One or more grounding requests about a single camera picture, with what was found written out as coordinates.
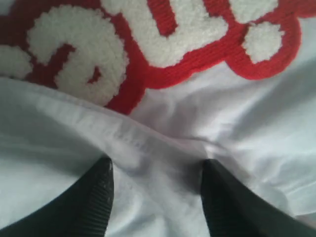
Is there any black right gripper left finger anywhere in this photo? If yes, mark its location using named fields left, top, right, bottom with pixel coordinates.
left=0, top=157, right=114, bottom=237

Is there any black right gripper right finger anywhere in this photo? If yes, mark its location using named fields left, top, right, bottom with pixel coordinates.
left=201, top=159, right=316, bottom=237

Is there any white t-shirt with red print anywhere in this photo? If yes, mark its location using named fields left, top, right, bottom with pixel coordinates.
left=0, top=0, right=316, bottom=237

